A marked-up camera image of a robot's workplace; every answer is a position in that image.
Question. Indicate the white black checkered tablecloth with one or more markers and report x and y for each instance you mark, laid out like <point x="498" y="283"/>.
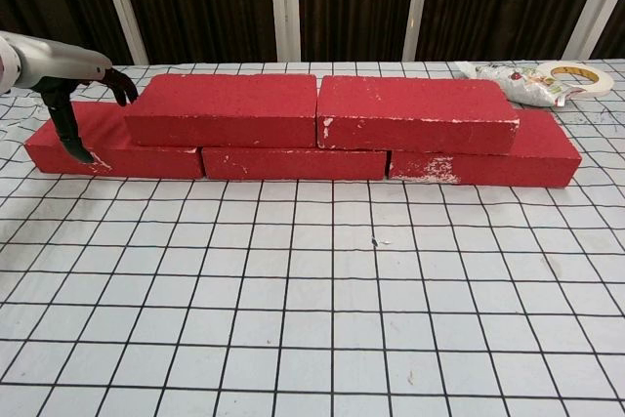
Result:
<point x="312" y="314"/>

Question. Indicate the red foam brick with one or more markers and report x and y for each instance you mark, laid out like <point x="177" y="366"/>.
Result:
<point x="415" y="99"/>
<point x="224" y="99"/>
<point x="293" y="164"/>
<point x="542" y="151"/>
<point x="112" y="158"/>

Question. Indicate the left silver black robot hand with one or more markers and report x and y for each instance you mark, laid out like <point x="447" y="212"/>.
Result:
<point x="58" y="63"/>

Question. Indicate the white tape roll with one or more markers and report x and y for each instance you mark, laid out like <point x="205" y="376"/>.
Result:
<point x="598" y="85"/>

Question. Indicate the white snack packet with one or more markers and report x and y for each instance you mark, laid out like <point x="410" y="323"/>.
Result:
<point x="522" y="85"/>

